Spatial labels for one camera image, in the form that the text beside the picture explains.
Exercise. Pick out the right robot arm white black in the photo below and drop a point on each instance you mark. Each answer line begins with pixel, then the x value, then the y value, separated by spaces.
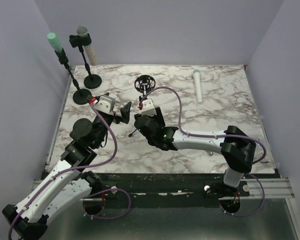
pixel 237 148

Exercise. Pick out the glitter silver mesh microphone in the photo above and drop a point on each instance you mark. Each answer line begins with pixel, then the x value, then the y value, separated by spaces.
pixel 82 32

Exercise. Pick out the black round base clip stand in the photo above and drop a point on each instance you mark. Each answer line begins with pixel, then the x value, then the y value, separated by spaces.
pixel 92 81

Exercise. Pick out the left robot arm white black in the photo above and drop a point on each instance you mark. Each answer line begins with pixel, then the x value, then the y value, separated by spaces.
pixel 71 178

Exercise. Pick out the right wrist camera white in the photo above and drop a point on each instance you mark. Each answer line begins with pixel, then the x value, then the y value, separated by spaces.
pixel 147 108

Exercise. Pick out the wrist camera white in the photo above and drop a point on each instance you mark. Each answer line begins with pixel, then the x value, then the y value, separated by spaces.
pixel 104 104
pixel 147 108

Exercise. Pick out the mint green microphone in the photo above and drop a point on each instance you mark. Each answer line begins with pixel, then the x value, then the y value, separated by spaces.
pixel 55 43

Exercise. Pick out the black tripod shock mount stand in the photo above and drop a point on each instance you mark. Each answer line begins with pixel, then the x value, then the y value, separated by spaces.
pixel 143 84

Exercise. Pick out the white microphone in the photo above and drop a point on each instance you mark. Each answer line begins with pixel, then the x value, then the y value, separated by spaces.
pixel 197 83

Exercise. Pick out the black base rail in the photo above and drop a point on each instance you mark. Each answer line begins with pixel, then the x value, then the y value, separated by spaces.
pixel 145 190

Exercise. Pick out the aluminium extrusion frame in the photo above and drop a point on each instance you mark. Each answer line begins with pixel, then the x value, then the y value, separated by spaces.
pixel 52 150

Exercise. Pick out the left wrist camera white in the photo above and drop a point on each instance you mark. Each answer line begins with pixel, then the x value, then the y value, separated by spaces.
pixel 104 104

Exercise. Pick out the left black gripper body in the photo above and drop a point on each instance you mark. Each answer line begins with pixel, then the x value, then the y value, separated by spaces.
pixel 115 119

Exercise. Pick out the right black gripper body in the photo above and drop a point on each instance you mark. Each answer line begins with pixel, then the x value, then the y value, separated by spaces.
pixel 158 118

